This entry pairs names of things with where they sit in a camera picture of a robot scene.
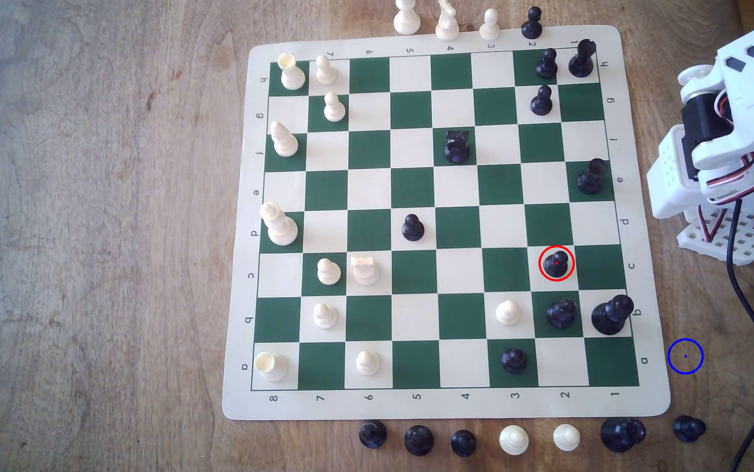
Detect white rook chess piece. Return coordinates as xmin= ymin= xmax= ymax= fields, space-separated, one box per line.
xmin=276 ymin=52 xmax=307 ymax=91
xmin=254 ymin=352 xmax=289 ymax=383
xmin=351 ymin=256 xmax=381 ymax=287

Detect black rook chess piece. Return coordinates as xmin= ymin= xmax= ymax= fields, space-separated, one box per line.
xmin=568 ymin=38 xmax=597 ymax=78
xmin=576 ymin=158 xmax=609 ymax=195

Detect black pawn lower right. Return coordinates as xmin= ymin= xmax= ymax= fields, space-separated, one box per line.
xmin=546 ymin=299 xmax=578 ymax=330

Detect white queen left column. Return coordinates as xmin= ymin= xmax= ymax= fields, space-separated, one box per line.
xmin=259 ymin=202 xmax=299 ymax=247

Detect black knight chess piece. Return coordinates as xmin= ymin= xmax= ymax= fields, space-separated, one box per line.
xmin=444 ymin=128 xmax=471 ymax=165

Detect black queen chess piece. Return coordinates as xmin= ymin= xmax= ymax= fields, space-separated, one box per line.
xmin=600 ymin=417 xmax=647 ymax=454

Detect black king chess piece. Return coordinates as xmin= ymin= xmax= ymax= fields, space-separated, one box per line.
xmin=591 ymin=294 xmax=635 ymax=337

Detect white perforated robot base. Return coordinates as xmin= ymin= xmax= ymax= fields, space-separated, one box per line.
xmin=677 ymin=208 xmax=754 ymax=266

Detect white bishop chess piece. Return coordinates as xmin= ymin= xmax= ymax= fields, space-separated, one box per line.
xmin=269 ymin=121 xmax=299 ymax=158
xmin=394 ymin=0 xmax=422 ymax=35

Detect white knight chess piece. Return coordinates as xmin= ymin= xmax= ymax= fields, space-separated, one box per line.
xmin=434 ymin=0 xmax=461 ymax=42

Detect green and cream chess mat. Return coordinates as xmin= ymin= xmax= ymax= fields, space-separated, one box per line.
xmin=221 ymin=25 xmax=672 ymax=421

